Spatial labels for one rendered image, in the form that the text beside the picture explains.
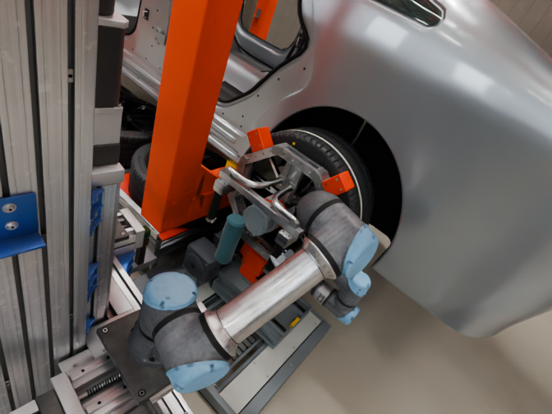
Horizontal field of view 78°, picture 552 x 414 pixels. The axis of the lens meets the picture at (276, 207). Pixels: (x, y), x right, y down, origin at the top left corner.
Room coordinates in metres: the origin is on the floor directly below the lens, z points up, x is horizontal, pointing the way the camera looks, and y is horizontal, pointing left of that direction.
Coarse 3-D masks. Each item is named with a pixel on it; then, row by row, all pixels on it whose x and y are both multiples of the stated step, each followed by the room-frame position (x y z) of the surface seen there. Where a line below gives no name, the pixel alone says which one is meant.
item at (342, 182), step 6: (342, 174) 1.17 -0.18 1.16; (348, 174) 1.21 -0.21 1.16; (330, 180) 1.17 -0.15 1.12; (336, 180) 1.15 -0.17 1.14; (342, 180) 1.15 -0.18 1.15; (348, 180) 1.19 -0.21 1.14; (324, 186) 1.17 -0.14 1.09; (330, 186) 1.16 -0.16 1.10; (336, 186) 1.15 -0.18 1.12; (342, 186) 1.14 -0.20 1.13; (348, 186) 1.16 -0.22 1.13; (330, 192) 1.16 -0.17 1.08; (336, 192) 1.15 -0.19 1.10; (342, 192) 1.14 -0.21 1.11
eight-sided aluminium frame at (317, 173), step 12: (252, 156) 1.32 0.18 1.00; (264, 156) 1.30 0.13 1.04; (288, 156) 1.25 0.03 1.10; (300, 156) 1.28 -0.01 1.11; (240, 168) 1.34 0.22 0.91; (300, 168) 1.22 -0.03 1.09; (312, 168) 1.20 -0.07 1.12; (324, 180) 1.19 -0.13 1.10; (240, 204) 1.36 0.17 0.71; (252, 240) 1.26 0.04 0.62; (264, 252) 1.22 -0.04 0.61
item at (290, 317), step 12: (216, 288) 1.32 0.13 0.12; (228, 288) 1.34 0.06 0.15; (228, 300) 1.27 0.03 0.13; (300, 300) 1.48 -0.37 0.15; (288, 312) 1.35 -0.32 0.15; (300, 312) 1.37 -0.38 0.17; (264, 324) 1.21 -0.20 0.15; (276, 324) 1.21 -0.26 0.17; (288, 324) 1.27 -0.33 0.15; (264, 336) 1.15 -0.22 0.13; (276, 336) 1.17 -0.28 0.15
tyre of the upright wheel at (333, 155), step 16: (304, 128) 1.50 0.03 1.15; (320, 128) 1.53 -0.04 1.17; (288, 144) 1.35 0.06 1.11; (304, 144) 1.33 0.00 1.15; (320, 144) 1.32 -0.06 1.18; (336, 144) 1.40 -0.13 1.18; (320, 160) 1.28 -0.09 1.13; (336, 160) 1.28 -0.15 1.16; (352, 160) 1.37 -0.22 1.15; (352, 176) 1.29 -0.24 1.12; (368, 176) 1.40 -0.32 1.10; (352, 192) 1.23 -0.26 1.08; (368, 192) 1.34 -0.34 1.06; (352, 208) 1.20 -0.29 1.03; (368, 208) 1.32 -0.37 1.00; (368, 224) 1.36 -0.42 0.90
